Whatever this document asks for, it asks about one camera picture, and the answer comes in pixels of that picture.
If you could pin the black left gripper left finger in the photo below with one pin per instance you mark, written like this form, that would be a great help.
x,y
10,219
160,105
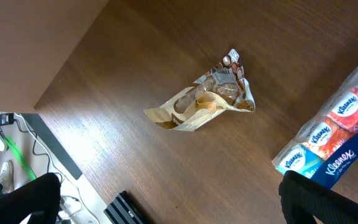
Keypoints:
x,y
38,199

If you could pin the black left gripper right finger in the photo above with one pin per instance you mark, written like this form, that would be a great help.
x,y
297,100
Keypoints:
x,y
305,201

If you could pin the Kleenex tissue multipack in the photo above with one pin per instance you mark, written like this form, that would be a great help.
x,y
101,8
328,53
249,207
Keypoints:
x,y
327,145

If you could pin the white shoe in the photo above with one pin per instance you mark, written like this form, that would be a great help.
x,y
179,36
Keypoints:
x,y
7,177

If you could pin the beige snack bag left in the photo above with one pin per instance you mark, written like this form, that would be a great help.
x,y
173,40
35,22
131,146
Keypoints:
x,y
223,87

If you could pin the black striped table clamp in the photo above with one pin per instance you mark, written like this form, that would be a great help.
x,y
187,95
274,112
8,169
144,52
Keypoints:
x,y
123,210

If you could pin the green floor strip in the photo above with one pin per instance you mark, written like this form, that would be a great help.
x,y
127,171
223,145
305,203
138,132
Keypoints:
x,y
20,158

